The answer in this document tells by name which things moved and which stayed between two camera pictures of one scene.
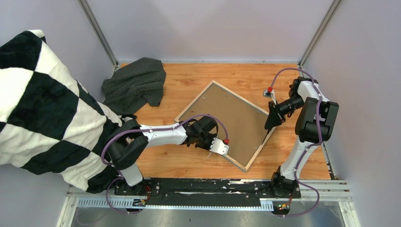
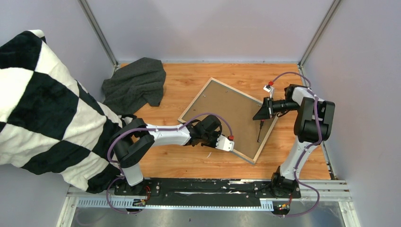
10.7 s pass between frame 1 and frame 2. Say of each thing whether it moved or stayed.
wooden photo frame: moved
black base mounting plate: stayed
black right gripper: moved
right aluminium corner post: stayed
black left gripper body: stayed
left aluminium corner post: stayed
